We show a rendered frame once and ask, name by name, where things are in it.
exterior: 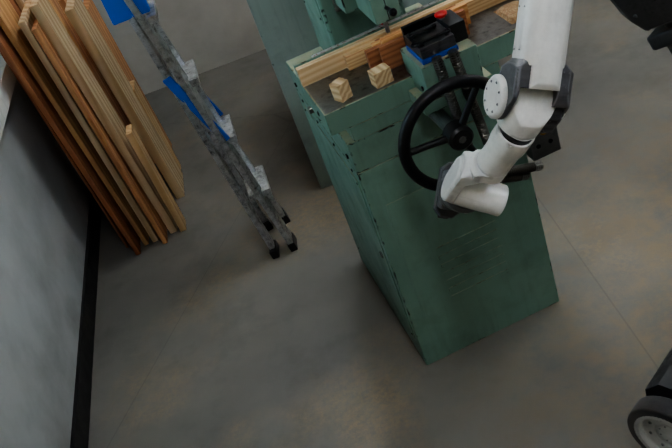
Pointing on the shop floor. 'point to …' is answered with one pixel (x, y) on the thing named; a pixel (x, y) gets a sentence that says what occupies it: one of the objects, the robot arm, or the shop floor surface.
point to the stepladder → (188, 90)
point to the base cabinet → (442, 248)
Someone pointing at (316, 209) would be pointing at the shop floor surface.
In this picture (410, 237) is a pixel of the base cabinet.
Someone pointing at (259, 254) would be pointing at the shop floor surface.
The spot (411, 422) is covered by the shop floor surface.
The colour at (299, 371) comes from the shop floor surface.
